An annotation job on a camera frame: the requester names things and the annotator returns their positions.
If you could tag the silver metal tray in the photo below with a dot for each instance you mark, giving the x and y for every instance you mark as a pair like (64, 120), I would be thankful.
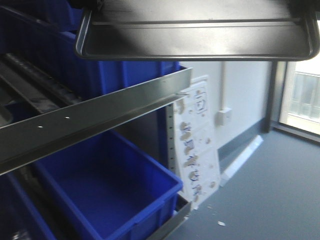
(199, 30)

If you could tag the white wall socket box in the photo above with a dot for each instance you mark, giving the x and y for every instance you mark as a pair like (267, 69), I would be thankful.
(224, 116)

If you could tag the blue bin on lower shelf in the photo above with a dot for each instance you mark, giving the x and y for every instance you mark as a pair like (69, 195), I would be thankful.
(109, 189)

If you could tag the white patterned board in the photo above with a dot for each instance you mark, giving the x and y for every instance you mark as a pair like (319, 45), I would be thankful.
(196, 155)

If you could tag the blue bin upper shelf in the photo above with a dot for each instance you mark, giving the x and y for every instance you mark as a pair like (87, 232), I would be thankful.
(44, 32)

